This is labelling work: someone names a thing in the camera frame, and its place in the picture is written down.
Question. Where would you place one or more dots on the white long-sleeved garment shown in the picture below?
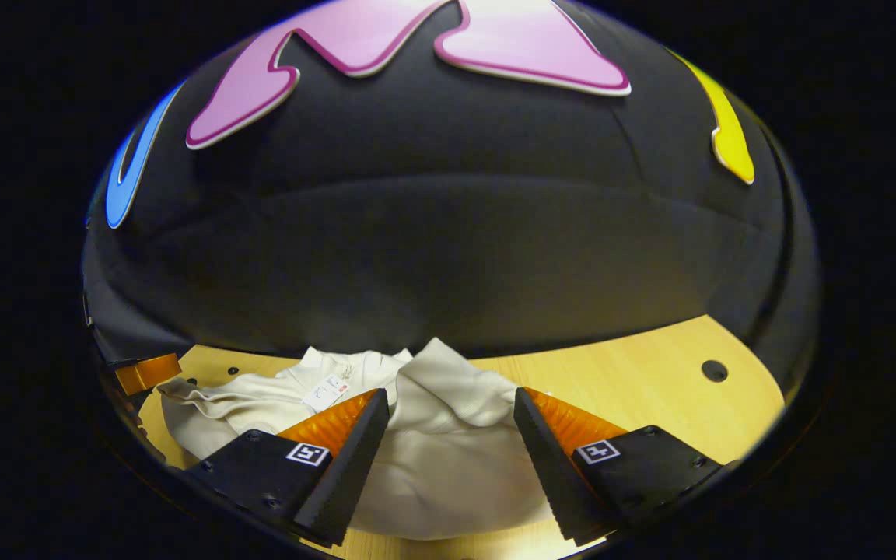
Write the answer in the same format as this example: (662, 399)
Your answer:
(448, 467)

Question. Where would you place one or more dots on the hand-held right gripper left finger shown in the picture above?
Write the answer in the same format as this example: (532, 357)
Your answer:
(347, 474)

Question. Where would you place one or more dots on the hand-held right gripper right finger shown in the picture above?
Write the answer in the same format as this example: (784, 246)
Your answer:
(549, 474)

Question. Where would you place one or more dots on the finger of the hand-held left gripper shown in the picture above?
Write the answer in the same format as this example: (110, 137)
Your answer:
(148, 372)

